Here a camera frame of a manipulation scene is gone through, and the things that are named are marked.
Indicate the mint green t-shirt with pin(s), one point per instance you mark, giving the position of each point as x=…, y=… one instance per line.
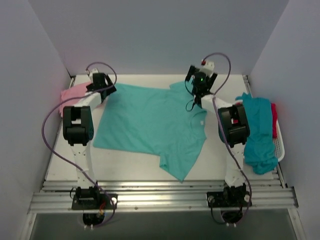
x=154, y=121

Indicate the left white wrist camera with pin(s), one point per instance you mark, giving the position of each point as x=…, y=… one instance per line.
x=92, y=71

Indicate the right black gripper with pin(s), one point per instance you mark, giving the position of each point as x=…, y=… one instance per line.
x=189, y=73

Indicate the white laundry basket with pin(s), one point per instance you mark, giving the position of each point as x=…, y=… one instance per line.
x=278, y=143

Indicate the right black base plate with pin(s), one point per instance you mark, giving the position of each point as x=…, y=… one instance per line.
x=218, y=199

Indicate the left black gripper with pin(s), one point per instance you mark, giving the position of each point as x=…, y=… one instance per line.
x=107, y=87

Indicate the folded pink t-shirt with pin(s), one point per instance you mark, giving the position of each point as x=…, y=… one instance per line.
x=79, y=90

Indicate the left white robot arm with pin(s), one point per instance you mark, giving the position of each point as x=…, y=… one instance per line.
x=78, y=131

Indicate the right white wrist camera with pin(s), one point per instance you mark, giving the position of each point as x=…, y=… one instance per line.
x=207, y=67

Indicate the red t-shirt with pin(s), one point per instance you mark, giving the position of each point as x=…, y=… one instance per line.
x=274, y=120

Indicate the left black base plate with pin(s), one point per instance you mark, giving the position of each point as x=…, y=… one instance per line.
x=94, y=203

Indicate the aluminium rail frame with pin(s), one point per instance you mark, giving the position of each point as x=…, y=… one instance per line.
x=152, y=203

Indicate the teal blue t-shirt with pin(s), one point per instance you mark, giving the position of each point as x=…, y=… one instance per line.
x=259, y=151

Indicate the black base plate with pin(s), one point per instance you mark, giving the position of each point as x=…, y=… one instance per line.
x=218, y=199
x=94, y=203

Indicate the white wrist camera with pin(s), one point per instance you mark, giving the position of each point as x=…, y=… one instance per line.
x=207, y=67
x=92, y=71

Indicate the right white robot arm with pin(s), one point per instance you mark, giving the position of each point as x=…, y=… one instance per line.
x=233, y=126

